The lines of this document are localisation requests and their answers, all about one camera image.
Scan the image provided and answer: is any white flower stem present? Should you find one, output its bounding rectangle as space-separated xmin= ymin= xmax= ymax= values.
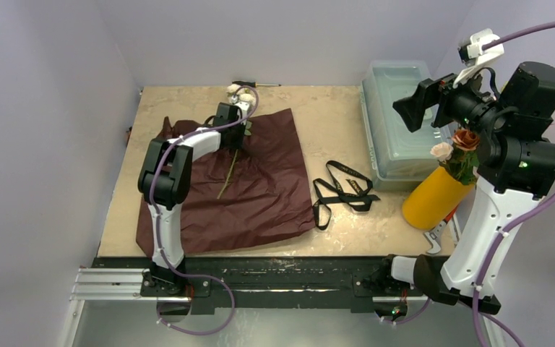
xmin=217 ymin=81 xmax=258 ymax=199

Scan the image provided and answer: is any brown orange flower stem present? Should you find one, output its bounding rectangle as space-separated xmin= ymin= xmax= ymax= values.
xmin=447 ymin=128 xmax=481 ymax=186

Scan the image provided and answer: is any dark red wrapping paper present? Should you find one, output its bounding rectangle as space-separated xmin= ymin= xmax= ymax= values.
xmin=135 ymin=108 xmax=317 ymax=257

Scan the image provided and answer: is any black printed ribbon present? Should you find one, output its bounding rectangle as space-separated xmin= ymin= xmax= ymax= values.
xmin=312 ymin=160 xmax=381 ymax=231

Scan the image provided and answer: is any small cream rose stem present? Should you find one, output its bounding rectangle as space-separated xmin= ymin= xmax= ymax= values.
xmin=430 ymin=142 xmax=455 ymax=167

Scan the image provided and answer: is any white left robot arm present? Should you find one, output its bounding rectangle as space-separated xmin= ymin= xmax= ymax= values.
xmin=137 ymin=101 xmax=255 ymax=296

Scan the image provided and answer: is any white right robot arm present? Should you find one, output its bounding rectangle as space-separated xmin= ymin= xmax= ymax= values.
xmin=377 ymin=61 xmax=555 ymax=314

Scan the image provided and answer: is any yellow cylinder vase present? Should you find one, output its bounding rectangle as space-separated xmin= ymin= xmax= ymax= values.
xmin=402 ymin=167 xmax=474 ymax=231

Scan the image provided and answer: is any yellow black screwdriver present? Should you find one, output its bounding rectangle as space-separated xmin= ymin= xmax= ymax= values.
xmin=232 ymin=80 xmax=282 ymax=88

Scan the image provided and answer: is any clear plastic storage box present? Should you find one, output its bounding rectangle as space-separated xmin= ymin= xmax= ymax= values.
xmin=359 ymin=60 xmax=449 ymax=192

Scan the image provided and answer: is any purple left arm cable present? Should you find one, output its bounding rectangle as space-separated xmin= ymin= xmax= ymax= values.
xmin=147 ymin=85 xmax=260 ymax=337

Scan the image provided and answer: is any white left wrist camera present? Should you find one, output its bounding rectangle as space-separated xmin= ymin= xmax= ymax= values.
xmin=235 ymin=101 xmax=256 ymax=121

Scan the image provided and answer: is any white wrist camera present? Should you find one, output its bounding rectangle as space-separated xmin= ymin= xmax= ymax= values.
xmin=452 ymin=28 xmax=504 ymax=87
xmin=235 ymin=101 xmax=256 ymax=121

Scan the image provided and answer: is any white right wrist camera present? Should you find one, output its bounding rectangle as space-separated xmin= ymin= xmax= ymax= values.
xmin=452 ymin=28 xmax=504 ymax=87

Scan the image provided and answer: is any black table edge rail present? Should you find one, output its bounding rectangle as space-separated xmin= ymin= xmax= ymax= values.
xmin=91 ymin=256 xmax=425 ymax=315

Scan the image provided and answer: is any aluminium frame rail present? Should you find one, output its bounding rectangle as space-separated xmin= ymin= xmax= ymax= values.
xmin=71 ymin=268 xmax=427 ymax=309

